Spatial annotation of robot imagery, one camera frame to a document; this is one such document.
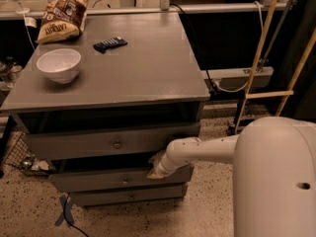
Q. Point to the black metal clamp base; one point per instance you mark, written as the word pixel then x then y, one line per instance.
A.
pixel 239 123

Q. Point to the grey top drawer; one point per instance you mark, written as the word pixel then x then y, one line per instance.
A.
pixel 104 142

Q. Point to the grey bottom drawer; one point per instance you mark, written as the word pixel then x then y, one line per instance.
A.
pixel 129 195

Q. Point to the brown chip bag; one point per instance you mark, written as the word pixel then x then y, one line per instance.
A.
pixel 62 20

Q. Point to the grey wooden drawer cabinet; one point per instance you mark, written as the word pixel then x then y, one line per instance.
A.
pixel 153 80

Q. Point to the grey metal rail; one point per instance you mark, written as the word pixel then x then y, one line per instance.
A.
pixel 234 79

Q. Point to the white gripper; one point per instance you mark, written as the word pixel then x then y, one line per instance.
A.
pixel 164 169

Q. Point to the grey drawer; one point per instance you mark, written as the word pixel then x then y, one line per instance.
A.
pixel 104 142
pixel 87 174
pixel 129 195

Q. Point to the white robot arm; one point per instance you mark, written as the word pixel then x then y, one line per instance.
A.
pixel 274 174

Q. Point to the glass jars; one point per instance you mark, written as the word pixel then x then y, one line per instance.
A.
pixel 10 70

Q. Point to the dark blue snack bar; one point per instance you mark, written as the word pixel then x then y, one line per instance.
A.
pixel 105 45

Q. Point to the white ceramic bowl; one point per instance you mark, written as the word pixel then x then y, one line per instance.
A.
pixel 60 65

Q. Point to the black wire basket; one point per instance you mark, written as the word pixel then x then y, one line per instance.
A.
pixel 22 158

